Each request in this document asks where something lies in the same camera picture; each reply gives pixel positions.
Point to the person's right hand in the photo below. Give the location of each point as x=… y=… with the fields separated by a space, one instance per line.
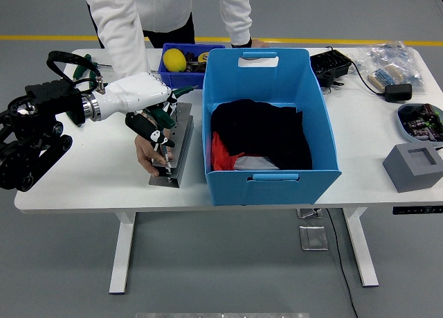
x=145 y=155

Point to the person's left hand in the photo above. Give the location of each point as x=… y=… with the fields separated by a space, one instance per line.
x=259 y=43

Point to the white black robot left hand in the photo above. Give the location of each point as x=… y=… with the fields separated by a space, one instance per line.
x=135 y=93

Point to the grey metal tool rack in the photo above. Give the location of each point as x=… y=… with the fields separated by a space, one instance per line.
x=183 y=141

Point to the person's right forearm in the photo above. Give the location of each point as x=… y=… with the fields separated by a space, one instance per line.
x=124 y=54

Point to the person's left forearm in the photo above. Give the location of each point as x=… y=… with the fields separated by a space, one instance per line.
x=239 y=27

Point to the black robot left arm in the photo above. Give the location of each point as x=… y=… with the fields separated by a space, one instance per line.
x=38 y=124

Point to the large light blue box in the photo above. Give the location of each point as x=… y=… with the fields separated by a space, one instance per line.
x=270 y=190

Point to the small dark blue bin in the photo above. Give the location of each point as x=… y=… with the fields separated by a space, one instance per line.
x=180 y=79

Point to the yellow lemon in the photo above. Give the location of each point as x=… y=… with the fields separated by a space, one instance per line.
x=174 y=60

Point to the yellow tape measure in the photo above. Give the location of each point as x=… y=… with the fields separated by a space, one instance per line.
x=203 y=56

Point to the dark small parts heap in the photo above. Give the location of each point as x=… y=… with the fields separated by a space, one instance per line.
x=195 y=66

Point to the black plastic tray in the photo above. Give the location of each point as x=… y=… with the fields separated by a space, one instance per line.
x=328 y=63

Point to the red cloth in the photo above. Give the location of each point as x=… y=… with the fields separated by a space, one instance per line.
x=219 y=155

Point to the black round socket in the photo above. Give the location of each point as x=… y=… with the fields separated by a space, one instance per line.
x=328 y=77

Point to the black cloth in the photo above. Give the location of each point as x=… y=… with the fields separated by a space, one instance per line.
x=263 y=131

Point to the person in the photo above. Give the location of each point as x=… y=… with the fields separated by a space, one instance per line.
x=166 y=6

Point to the white table leg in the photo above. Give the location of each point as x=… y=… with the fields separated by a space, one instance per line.
x=121 y=255
x=363 y=252

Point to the grey white cloth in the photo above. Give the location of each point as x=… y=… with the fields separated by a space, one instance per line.
x=256 y=163

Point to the tan resistor strip bundle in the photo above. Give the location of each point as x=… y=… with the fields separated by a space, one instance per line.
x=386 y=77

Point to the clear plastic parts bags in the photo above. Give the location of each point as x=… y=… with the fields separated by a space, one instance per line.
x=391 y=54

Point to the black power adapter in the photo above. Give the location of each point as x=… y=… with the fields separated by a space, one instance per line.
x=398 y=93

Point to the light blue plate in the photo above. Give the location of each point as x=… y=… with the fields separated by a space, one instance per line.
x=401 y=127

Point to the metal floor plate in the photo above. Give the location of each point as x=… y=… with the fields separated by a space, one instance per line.
x=309 y=213
x=313 y=238

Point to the electronic components heap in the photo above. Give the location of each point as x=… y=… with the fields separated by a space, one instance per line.
x=422 y=124

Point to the grey foam block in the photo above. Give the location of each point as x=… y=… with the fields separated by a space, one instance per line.
x=405 y=172

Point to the black table control panel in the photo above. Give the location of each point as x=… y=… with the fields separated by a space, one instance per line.
x=415 y=210

